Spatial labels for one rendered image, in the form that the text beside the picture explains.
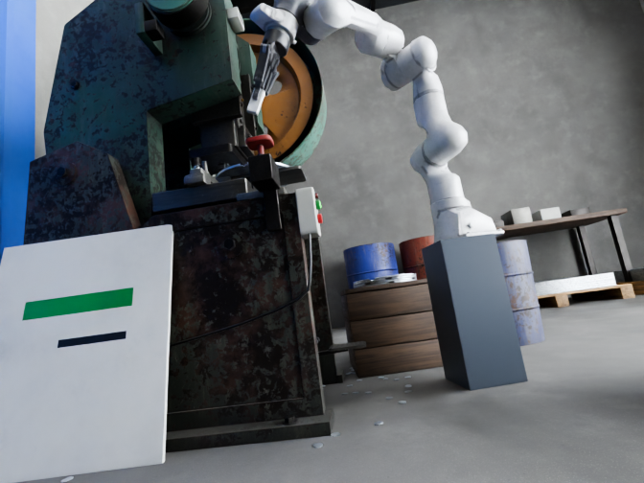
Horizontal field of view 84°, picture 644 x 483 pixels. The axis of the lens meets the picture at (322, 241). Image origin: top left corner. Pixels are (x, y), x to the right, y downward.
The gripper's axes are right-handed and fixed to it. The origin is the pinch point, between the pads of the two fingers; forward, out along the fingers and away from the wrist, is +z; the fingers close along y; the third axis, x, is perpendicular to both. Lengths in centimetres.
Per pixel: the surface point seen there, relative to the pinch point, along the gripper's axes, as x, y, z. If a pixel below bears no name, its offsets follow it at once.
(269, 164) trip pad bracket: -10.6, -3.4, 17.4
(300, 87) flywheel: 11, 66, -44
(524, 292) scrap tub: -116, 84, 19
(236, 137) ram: 14.6, 26.5, 1.9
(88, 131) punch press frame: 59, 15, 17
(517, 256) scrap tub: -109, 84, 3
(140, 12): 47, 4, -21
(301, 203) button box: -20.0, 4.6, 23.4
